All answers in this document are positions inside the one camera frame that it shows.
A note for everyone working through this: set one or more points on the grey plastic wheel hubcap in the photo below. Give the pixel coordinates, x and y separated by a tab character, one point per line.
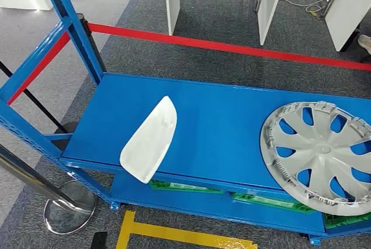
321	149

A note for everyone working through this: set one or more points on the blue metal shelf rack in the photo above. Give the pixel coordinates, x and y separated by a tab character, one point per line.
217	132

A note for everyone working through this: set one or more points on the white plastic cover part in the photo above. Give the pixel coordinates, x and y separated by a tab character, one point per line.
150	143

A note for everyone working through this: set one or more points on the red barrier belt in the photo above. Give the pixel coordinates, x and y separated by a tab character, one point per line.
202	43
43	65

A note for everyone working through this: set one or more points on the green plastic crate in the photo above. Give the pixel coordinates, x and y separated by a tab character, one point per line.
185	187
272	202
344	220

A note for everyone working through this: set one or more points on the yellow floor tape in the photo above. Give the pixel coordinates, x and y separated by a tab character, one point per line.
174	235

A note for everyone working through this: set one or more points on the white desk with metal bars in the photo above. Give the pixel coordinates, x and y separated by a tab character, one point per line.
270	5

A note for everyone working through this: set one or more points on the thin black stand, round base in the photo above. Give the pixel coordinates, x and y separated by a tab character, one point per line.
67	136

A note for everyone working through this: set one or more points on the chrome stanchion with round base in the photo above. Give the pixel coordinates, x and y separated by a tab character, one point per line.
69	211

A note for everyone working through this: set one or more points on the person's pale shoe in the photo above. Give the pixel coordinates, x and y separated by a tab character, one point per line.
366	44

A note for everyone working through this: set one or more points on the black stanchion post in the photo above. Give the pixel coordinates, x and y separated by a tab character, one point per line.
95	51

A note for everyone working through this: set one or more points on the white desk with metal frame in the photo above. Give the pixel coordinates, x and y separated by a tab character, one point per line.
347	9

